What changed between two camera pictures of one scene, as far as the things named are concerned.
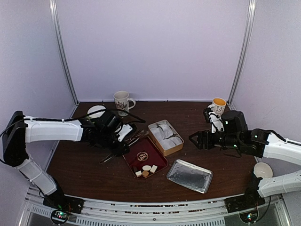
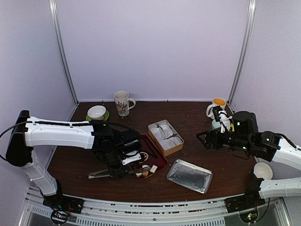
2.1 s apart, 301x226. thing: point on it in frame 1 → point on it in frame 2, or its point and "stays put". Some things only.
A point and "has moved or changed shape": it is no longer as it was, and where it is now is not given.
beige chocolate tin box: (165, 137) stays put
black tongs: (129, 141) has moved or changed shape
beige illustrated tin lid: (190, 175) stays put
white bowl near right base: (263, 170) stays put
